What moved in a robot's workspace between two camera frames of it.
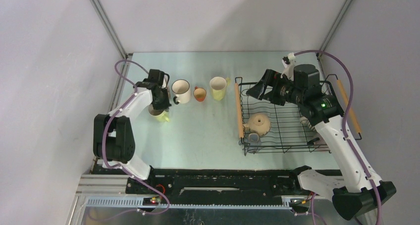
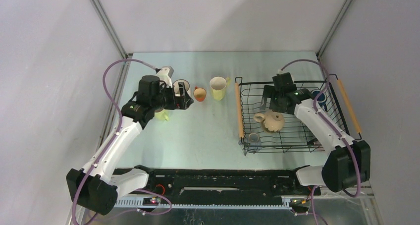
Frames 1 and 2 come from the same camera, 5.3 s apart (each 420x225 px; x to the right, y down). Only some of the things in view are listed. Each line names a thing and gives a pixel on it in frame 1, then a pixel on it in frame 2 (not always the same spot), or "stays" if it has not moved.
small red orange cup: [199, 93] stays
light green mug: [161, 115] stays
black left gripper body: [162, 103] → [170, 101]
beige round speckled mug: [258, 124] → [271, 121]
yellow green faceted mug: [218, 85] stays
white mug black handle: [181, 88] stays
